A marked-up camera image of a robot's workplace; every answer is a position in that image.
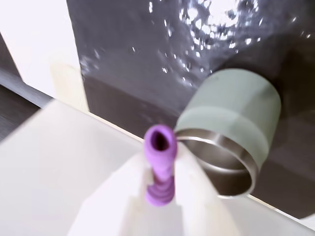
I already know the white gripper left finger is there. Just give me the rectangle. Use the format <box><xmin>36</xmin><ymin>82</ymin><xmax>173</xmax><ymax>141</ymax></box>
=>
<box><xmin>67</xmin><ymin>147</ymin><xmax>151</xmax><ymax>236</ymax></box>

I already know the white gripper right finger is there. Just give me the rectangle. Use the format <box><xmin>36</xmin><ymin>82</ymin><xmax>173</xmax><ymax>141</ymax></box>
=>
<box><xmin>173</xmin><ymin>141</ymin><xmax>239</xmax><ymax>236</ymax></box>

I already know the purple pen grip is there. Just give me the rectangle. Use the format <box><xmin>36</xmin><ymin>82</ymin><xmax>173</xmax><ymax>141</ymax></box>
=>
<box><xmin>143</xmin><ymin>124</ymin><xmax>178</xmax><ymax>207</ymax></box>

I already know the pale green steel-rimmed mug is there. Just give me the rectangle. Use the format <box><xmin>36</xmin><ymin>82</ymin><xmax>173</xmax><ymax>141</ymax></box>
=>
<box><xmin>173</xmin><ymin>68</ymin><xmax>282</xmax><ymax>200</ymax></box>

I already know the black rubber mat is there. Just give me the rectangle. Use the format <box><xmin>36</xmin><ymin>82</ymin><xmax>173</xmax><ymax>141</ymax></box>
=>
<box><xmin>65</xmin><ymin>0</ymin><xmax>315</xmax><ymax>220</ymax></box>

